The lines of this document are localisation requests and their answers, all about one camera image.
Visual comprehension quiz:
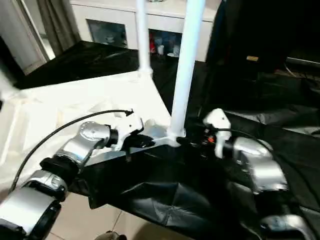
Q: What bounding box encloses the black low side table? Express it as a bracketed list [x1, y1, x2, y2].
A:
[284, 56, 320, 79]

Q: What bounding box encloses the white glass-door cabinet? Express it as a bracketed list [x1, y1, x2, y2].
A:
[69, 0, 221, 63]

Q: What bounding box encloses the white plastic table top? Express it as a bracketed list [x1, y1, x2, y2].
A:
[0, 72, 188, 191]

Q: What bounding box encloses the black table mat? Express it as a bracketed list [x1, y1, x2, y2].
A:
[13, 41, 320, 240]

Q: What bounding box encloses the grey curtain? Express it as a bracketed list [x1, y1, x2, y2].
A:
[36, 0, 83, 56]

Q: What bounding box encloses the dark brown round object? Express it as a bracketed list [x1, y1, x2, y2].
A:
[94, 231, 128, 240]

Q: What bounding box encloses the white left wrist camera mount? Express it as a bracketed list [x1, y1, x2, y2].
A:
[111, 111, 145, 153]

